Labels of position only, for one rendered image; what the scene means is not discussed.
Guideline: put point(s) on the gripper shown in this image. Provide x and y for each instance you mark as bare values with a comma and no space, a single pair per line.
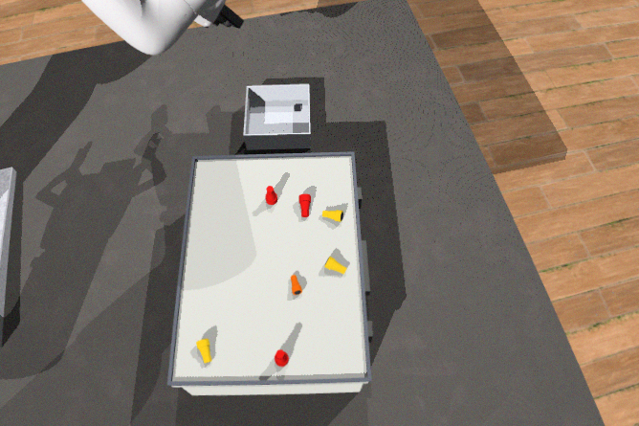
213,16

